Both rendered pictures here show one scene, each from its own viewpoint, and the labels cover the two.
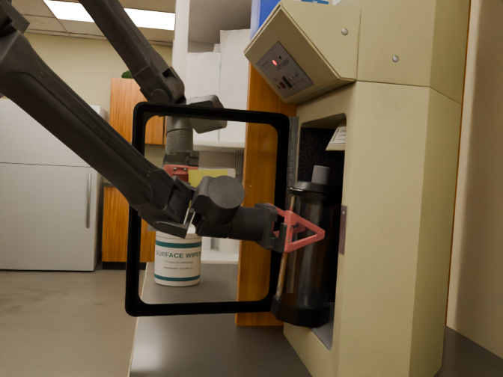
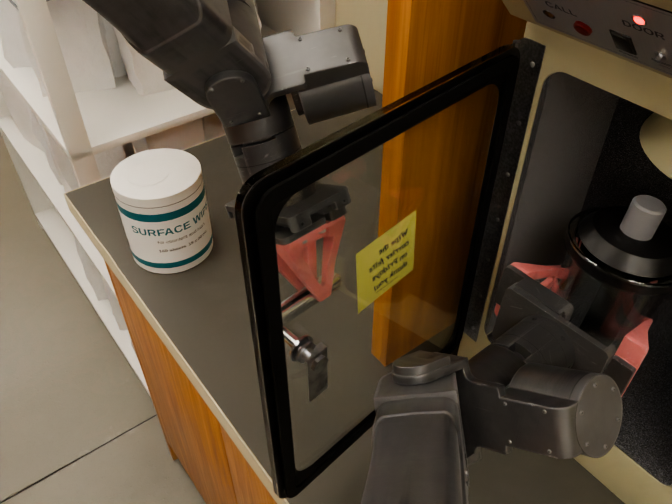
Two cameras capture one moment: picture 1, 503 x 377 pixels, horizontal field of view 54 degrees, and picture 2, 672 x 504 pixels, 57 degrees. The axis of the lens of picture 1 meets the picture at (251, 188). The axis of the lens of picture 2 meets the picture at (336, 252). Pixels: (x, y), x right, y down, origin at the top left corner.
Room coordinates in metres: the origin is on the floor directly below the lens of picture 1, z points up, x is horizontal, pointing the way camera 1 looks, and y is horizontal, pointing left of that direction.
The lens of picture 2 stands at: (0.62, 0.31, 1.61)
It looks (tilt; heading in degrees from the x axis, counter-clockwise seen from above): 42 degrees down; 333
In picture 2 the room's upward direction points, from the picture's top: straight up
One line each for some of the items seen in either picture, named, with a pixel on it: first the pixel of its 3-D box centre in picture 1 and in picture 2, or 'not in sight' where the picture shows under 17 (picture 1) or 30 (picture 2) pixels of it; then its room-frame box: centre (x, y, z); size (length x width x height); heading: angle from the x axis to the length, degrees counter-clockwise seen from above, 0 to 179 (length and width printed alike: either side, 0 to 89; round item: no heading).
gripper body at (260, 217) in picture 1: (248, 224); (532, 354); (0.84, 0.00, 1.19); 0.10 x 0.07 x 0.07; 14
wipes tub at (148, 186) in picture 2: not in sight; (165, 211); (1.40, 0.20, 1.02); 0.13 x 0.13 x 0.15
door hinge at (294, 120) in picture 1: (287, 213); (490, 220); (1.00, -0.08, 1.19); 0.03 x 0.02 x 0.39; 10
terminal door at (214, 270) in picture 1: (209, 212); (387, 292); (0.96, 0.08, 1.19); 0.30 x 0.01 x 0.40; 107
